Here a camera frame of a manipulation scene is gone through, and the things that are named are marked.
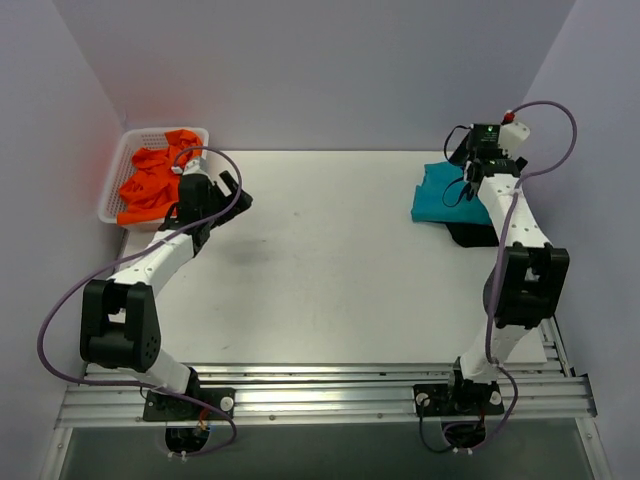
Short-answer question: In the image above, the teal t-shirt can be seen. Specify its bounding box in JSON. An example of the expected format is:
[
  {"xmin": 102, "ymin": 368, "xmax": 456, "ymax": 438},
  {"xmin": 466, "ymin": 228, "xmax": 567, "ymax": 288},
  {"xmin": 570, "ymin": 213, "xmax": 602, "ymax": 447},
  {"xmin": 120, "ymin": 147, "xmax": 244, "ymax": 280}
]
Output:
[{"xmin": 410, "ymin": 162, "xmax": 491, "ymax": 225}]

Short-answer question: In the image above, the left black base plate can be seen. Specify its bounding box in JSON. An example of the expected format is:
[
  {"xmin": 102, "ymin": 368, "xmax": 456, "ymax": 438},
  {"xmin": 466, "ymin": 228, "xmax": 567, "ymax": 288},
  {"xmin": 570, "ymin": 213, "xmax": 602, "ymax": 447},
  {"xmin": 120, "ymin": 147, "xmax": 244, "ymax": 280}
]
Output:
[{"xmin": 142, "ymin": 387, "xmax": 236, "ymax": 422}]

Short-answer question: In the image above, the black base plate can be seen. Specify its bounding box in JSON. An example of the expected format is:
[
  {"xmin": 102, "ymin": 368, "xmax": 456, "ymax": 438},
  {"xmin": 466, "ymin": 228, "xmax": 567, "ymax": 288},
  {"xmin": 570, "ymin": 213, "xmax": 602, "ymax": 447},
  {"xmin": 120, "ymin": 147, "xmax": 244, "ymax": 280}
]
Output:
[
  {"xmin": 142, "ymin": 387, "xmax": 236, "ymax": 422},
  {"xmin": 412, "ymin": 382, "xmax": 505, "ymax": 417}
]

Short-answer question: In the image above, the aluminium rail frame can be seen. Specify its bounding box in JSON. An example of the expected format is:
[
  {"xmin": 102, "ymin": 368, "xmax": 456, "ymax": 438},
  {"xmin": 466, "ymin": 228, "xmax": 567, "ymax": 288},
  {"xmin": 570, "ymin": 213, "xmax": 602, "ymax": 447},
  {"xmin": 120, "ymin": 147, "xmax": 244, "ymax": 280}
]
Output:
[{"xmin": 39, "ymin": 244, "xmax": 614, "ymax": 480}]

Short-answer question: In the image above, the white plastic basket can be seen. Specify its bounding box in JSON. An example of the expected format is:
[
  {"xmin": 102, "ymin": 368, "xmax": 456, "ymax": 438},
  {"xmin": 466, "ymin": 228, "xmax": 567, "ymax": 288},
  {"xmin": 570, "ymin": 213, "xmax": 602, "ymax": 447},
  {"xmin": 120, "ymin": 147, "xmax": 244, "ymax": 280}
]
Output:
[{"xmin": 97, "ymin": 126, "xmax": 209, "ymax": 225}]

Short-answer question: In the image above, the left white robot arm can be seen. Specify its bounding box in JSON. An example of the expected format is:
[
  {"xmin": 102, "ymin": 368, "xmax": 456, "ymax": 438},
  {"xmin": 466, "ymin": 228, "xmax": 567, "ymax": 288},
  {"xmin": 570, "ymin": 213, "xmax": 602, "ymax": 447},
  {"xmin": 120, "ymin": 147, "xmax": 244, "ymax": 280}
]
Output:
[{"xmin": 80, "ymin": 169, "xmax": 252, "ymax": 419}]

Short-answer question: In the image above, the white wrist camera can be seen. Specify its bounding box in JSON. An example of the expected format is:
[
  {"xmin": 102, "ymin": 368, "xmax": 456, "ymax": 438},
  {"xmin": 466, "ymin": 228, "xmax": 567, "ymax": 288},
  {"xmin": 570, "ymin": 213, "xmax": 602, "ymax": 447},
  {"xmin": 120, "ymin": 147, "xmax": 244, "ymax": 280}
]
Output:
[
  {"xmin": 498, "ymin": 111, "xmax": 531, "ymax": 156},
  {"xmin": 171, "ymin": 156, "xmax": 207, "ymax": 176}
]

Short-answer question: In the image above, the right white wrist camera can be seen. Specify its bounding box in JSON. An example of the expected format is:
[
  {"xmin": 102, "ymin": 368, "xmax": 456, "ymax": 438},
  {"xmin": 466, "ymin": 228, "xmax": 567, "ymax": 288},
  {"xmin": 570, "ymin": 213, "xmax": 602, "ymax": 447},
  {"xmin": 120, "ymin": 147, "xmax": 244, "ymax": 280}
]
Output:
[{"xmin": 498, "ymin": 111, "xmax": 531, "ymax": 156}]

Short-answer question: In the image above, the black thin cable loop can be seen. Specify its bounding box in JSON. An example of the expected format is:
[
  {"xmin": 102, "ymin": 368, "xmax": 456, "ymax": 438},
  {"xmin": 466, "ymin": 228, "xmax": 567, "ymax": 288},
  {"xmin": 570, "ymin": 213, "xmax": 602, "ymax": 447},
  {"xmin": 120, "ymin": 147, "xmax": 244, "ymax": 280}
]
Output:
[{"xmin": 442, "ymin": 124, "xmax": 479, "ymax": 209}]

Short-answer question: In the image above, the orange crumpled t-shirt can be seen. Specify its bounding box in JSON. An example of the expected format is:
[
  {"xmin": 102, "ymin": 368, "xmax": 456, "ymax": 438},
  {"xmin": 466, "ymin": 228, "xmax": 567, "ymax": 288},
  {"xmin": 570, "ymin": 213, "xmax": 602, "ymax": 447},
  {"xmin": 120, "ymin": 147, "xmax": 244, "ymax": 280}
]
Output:
[{"xmin": 117, "ymin": 129, "xmax": 203, "ymax": 226}]

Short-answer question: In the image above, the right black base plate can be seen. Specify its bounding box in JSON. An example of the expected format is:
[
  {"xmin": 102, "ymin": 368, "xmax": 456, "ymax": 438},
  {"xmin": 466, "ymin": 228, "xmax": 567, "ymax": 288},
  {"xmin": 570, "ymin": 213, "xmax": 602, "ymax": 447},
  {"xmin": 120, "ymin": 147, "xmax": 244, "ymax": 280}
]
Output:
[{"xmin": 412, "ymin": 382, "xmax": 505, "ymax": 417}]

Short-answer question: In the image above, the black folded t-shirt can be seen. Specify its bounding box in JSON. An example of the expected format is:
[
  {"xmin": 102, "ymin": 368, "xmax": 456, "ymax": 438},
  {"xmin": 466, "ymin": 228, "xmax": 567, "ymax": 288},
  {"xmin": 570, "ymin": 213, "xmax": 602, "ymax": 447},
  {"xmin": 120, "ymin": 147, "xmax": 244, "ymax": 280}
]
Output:
[{"xmin": 445, "ymin": 223, "xmax": 499, "ymax": 248}]

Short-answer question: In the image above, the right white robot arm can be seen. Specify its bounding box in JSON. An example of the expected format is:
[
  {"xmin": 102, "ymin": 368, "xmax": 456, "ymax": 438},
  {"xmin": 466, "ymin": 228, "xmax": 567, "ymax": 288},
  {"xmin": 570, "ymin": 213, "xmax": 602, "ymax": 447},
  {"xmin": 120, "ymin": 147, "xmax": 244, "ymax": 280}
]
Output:
[{"xmin": 443, "ymin": 121, "xmax": 570, "ymax": 413}]

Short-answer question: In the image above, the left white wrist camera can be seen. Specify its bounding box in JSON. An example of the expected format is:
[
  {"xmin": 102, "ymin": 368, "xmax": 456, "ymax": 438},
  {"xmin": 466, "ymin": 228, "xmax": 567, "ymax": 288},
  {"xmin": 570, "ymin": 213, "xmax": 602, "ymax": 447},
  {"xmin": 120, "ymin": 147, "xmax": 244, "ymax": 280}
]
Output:
[{"xmin": 171, "ymin": 156, "xmax": 207, "ymax": 176}]

